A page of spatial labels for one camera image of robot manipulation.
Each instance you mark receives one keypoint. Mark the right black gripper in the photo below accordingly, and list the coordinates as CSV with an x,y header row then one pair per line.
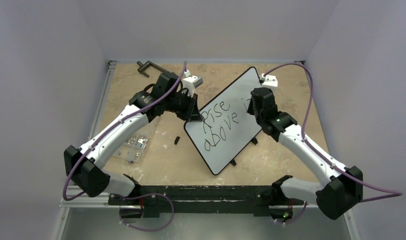
x,y
253,106

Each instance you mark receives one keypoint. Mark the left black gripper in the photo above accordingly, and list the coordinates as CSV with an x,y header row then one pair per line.
x,y
192,113

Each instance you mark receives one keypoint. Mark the black marker cap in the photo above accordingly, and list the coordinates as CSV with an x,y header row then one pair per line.
x,y
177,140

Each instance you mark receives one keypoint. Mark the white whiteboard black frame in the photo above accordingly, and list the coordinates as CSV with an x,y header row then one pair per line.
x,y
226,128

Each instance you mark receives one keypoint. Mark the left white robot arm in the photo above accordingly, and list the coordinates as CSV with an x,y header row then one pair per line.
x,y
84,165

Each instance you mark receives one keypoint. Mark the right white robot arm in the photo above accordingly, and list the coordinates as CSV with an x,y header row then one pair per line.
x,y
339,188

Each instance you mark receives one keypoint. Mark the clear plastic screw box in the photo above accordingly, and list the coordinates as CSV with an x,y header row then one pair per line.
x,y
135,146

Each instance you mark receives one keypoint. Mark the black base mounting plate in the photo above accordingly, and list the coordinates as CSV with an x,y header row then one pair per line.
x,y
149,201

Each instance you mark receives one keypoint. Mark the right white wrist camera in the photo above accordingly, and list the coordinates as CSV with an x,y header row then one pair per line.
x,y
268,81

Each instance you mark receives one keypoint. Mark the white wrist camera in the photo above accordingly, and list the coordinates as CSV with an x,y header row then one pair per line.
x,y
268,81
190,83

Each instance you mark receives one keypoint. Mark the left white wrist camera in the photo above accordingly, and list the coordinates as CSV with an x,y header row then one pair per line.
x,y
190,83

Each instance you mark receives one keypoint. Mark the aluminium rail frame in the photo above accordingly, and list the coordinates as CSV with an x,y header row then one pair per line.
x,y
70,168

